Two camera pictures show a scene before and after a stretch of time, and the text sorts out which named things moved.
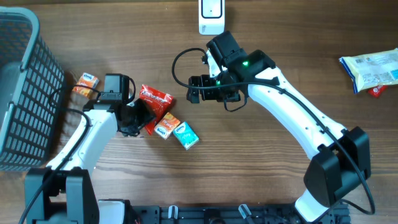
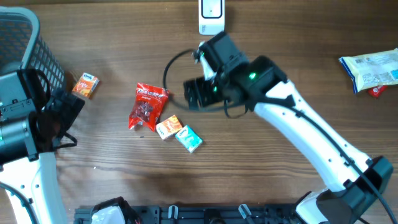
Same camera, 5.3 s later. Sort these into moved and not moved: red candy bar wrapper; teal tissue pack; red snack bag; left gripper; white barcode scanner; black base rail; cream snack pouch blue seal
Moved: teal tissue pack; left gripper; red snack bag
Not moved: cream snack pouch blue seal; red candy bar wrapper; black base rail; white barcode scanner
